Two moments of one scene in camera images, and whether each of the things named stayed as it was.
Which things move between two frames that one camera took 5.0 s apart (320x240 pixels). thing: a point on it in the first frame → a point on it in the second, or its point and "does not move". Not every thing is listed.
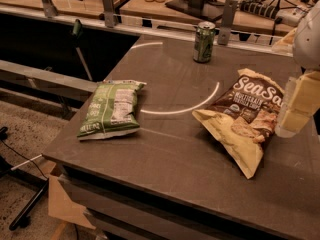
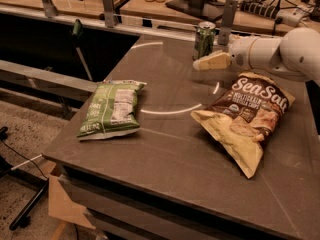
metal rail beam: (59, 83) does not move
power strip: (287, 15) does not move
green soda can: (204, 41) does not move
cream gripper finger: (302, 100) → (244, 52)
